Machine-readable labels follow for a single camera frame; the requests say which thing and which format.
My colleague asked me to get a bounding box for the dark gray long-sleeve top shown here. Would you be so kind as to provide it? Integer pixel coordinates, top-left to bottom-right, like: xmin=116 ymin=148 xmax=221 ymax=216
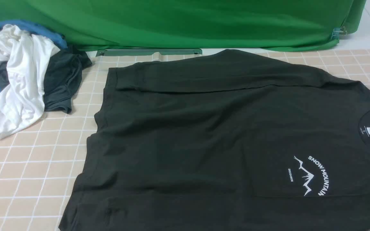
xmin=59 ymin=50 xmax=370 ymax=231

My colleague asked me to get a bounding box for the blue crumpled garment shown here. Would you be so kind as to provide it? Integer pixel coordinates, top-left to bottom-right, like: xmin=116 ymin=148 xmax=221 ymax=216
xmin=0 ymin=20 xmax=68 ymax=101

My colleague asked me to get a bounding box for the white crumpled garment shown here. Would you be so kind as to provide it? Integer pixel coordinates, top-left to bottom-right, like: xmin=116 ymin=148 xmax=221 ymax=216
xmin=0 ymin=24 xmax=60 ymax=140

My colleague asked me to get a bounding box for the gray-green metal bar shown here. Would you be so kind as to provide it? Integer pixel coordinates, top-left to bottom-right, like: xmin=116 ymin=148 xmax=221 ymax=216
xmin=96 ymin=48 xmax=203 ymax=57

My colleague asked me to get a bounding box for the beige checkered tablecloth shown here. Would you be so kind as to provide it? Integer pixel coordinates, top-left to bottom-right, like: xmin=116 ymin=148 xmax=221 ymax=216
xmin=0 ymin=49 xmax=370 ymax=231

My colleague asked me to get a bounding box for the dark teal crumpled garment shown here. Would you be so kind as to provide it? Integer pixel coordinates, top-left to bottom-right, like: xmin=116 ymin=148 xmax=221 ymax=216
xmin=0 ymin=45 xmax=92 ymax=114

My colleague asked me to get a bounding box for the green backdrop cloth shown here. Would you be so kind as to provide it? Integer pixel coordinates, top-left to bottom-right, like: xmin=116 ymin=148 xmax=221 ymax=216
xmin=0 ymin=0 xmax=366 ymax=52

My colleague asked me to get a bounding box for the metal binder clip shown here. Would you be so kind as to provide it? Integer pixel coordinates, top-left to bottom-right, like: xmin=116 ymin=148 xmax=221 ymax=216
xmin=330 ymin=26 xmax=348 ymax=40

